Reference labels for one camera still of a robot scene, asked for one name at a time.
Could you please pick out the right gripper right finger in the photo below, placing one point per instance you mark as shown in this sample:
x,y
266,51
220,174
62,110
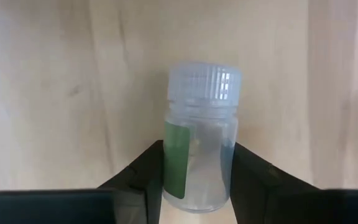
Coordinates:
x,y
266,193

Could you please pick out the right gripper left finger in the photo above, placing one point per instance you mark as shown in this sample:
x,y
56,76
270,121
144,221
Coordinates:
x,y
138,193

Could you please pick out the clear vial green label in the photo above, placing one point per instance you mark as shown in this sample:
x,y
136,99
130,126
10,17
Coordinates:
x,y
204,140

